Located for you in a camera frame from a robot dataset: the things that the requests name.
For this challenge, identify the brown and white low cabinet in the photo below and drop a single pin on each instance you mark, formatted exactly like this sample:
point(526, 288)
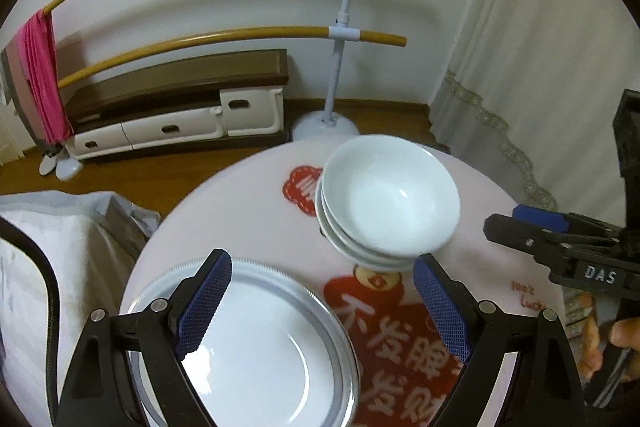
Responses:
point(175, 92)

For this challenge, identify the white bowl with grey band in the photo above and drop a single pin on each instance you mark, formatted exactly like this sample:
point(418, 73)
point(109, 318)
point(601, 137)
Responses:
point(370, 263)
point(326, 217)
point(385, 197)

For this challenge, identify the person's right hand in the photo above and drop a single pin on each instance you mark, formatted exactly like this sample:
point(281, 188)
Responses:
point(626, 332)

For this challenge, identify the short wooden barre rail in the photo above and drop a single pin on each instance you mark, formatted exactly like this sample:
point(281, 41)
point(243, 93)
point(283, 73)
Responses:
point(200, 41)

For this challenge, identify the white slippers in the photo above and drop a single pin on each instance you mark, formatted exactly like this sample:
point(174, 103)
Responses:
point(67, 168)

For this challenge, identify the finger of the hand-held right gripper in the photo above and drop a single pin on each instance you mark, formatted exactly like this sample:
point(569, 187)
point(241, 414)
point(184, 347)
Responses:
point(525, 237)
point(540, 214)

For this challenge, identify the white barre stand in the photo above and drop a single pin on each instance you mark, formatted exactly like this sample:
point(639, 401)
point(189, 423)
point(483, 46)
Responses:
point(345, 7)

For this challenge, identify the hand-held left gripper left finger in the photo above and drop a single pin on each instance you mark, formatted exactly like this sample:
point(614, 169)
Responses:
point(205, 302)

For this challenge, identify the brown striped cloth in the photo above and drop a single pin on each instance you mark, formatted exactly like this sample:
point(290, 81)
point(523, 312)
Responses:
point(22, 97)

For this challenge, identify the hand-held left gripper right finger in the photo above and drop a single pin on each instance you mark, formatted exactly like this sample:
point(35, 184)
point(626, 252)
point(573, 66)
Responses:
point(442, 307)

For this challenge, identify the white round table with red print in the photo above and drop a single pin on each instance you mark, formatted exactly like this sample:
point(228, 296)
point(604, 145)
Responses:
point(240, 217)

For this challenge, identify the bed with white blanket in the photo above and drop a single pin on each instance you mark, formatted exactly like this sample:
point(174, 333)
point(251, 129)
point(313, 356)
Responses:
point(65, 257)

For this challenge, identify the pink cloth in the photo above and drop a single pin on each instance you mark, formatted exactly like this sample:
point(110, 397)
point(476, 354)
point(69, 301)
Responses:
point(42, 77)

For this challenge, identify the white curtain with lace trim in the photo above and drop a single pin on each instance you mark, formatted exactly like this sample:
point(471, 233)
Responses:
point(540, 57)

